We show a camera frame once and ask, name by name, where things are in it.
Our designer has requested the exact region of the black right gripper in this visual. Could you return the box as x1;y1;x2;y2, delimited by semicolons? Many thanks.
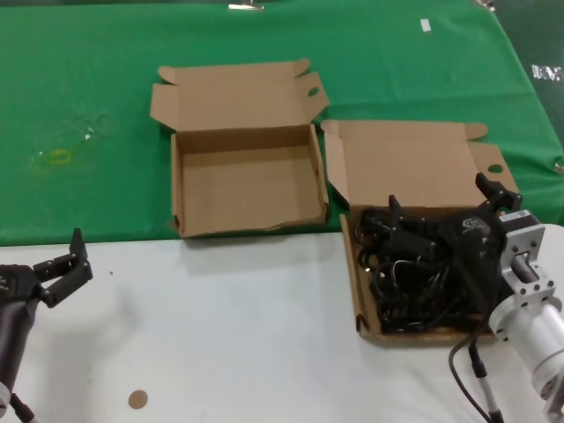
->
387;172;523;312

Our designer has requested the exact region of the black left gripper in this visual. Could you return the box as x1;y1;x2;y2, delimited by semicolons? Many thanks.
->
0;227;94;308

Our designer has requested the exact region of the open brown cardboard box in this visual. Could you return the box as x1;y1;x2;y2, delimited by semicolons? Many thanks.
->
320;118;521;349

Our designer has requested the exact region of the cardboard box with torn rim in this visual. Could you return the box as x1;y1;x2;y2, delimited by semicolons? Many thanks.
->
149;56;331;239

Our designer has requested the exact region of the crumpled silver foil piece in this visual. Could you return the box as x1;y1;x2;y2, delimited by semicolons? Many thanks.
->
531;64;563;81

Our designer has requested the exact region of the green tablecloth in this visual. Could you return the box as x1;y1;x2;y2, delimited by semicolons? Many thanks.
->
0;3;564;247

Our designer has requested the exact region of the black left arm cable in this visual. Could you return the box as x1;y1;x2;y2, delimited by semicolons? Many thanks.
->
8;393;39;423

